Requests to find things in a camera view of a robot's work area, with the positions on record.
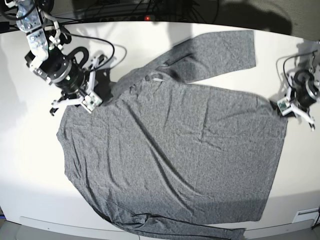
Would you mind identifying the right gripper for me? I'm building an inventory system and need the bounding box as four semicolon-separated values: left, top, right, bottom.
24;47;115;116

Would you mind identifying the grey long-sleeve T-shirt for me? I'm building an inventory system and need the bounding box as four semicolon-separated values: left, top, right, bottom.
57;30;287;240

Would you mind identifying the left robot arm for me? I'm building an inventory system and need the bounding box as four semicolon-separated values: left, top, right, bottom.
282;69;320;131

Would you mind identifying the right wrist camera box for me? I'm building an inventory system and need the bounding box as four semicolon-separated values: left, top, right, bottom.
80;91;103;114

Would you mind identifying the white label plate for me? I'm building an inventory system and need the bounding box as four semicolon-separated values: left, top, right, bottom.
292;208;319;223

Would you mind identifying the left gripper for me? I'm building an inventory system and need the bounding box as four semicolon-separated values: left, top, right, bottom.
282;69;316;131

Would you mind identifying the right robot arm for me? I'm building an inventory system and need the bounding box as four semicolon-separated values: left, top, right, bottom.
0;0;111;116

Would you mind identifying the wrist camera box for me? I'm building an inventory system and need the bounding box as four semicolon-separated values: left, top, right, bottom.
80;91;103;114
276;97;292;116

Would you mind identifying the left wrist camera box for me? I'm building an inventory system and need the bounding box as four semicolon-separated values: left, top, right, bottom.
276;97;292;116

